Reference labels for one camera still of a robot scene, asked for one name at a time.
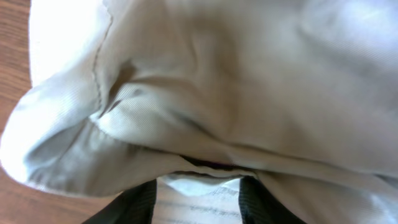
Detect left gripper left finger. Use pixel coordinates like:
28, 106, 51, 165
82, 179, 157, 224

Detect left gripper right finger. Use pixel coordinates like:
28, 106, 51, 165
238, 177, 305, 224

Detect beige khaki shorts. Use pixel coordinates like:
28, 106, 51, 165
1, 0, 397, 223

